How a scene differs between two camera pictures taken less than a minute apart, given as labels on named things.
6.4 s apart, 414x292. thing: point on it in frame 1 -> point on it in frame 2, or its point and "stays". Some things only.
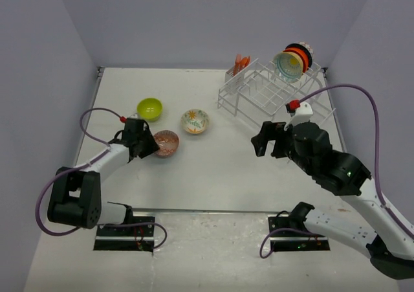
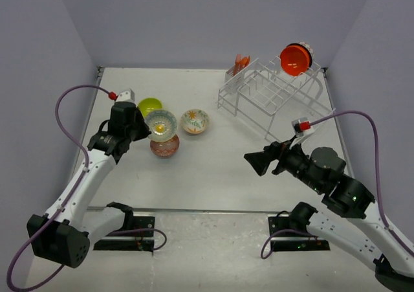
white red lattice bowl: (308, 47) stays
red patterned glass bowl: (168, 142) stays
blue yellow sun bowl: (288, 66) -> (163, 125)
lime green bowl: (149, 109) stays
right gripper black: (270, 130) -> (277, 150)
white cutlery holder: (232, 81) stays
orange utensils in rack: (244, 62) stays
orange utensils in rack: (238, 64) stays
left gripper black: (151, 147) -> (145, 128)
